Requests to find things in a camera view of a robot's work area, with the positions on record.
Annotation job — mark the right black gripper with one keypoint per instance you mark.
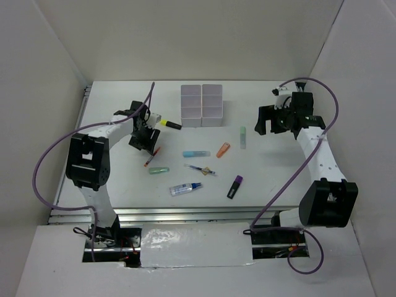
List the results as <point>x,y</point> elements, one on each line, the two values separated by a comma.
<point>268,112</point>

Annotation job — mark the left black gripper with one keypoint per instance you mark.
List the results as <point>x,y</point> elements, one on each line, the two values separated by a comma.
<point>148,145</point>

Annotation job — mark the red pen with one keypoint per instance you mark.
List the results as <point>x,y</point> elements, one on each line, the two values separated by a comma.
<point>152,156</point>

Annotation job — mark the light green highlighter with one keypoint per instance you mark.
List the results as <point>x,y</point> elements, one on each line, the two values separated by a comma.
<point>242,135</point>

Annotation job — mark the yellow black highlighter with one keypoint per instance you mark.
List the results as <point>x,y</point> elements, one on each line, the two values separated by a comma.
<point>170,124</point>

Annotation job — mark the blue highlighter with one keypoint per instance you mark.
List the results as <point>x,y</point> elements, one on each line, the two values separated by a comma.
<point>195,153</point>

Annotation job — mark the blue gel pen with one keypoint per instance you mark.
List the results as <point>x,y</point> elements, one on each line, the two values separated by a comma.
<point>193,167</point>

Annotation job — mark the clear blue spray bottle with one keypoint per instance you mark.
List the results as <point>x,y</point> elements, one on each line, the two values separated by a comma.
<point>184,189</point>

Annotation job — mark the purple black highlighter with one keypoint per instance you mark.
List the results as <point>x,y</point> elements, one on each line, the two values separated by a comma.
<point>234,187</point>

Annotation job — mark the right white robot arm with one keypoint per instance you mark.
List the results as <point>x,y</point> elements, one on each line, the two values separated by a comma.
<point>330,199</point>

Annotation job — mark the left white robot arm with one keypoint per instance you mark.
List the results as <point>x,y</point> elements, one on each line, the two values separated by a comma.
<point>88,162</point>

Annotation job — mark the green translucent highlighter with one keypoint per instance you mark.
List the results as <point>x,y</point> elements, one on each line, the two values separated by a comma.
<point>158,170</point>

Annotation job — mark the right white compartment container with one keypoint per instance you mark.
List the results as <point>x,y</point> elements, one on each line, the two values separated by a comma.
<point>212,105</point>

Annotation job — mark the white compartment container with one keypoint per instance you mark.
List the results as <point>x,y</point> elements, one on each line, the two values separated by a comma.
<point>212,105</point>
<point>191,105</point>

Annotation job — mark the small tan eraser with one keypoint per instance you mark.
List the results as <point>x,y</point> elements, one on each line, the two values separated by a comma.
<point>207,171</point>

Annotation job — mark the left white compartment container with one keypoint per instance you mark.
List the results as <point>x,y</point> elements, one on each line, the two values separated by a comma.
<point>191,105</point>

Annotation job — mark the white front cover board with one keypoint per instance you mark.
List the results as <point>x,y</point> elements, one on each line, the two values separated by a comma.
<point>195,245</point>

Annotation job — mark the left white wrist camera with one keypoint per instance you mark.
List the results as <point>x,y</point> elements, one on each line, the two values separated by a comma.
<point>153,120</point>

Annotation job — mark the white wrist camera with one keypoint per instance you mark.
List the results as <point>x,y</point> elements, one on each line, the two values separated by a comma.
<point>153,120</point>
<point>282,97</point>

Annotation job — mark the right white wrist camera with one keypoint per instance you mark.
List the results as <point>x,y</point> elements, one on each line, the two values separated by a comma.
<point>282,97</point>

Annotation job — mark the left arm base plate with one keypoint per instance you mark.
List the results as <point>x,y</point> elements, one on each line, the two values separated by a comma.
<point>125,250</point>

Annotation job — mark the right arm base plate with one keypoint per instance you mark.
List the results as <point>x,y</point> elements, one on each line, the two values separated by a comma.
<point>277,244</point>

